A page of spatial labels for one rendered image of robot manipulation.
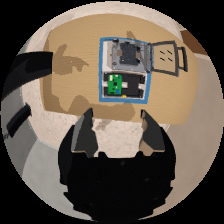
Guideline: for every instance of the green circuit board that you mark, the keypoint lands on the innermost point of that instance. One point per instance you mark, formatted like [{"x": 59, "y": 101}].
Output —
[{"x": 114, "y": 84}]

